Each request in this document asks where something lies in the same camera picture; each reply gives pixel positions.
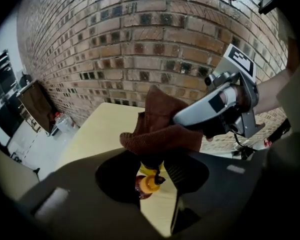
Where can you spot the dark screen on stand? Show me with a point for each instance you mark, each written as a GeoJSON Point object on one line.
{"type": "Point", "coordinates": [37, 106]}

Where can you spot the person's right forearm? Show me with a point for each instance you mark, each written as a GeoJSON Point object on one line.
{"type": "Point", "coordinates": [272, 91]}

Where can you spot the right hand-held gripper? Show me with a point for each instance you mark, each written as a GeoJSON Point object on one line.
{"type": "Point", "coordinates": [230, 69]}

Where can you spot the black wall lamp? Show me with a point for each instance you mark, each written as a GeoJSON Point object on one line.
{"type": "Point", "coordinates": [267, 2]}

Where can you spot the black glass cabinet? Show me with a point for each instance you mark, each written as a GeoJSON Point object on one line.
{"type": "Point", "coordinates": [1, 94]}

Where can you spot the person's beige shirt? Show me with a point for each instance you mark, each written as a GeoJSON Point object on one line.
{"type": "Point", "coordinates": [293, 66]}

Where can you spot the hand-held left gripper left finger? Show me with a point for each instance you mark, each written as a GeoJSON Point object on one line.
{"type": "Point", "coordinates": [72, 209]}

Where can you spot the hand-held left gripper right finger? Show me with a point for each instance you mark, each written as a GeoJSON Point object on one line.
{"type": "Point", "coordinates": [227, 196]}

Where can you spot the brown knitted cloth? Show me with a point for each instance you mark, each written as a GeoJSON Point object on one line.
{"type": "Point", "coordinates": [160, 124]}

